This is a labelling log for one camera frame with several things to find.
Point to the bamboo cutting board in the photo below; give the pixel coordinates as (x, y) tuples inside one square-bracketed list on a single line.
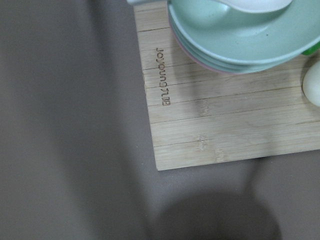
[(199, 117)]

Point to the stacked green bowls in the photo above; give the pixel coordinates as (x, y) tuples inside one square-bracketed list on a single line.
[(223, 39)]

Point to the white ceramic spoon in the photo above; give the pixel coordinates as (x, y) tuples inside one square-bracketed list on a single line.
[(245, 6)]

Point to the green lime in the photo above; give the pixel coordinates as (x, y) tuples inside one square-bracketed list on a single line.
[(311, 50)]

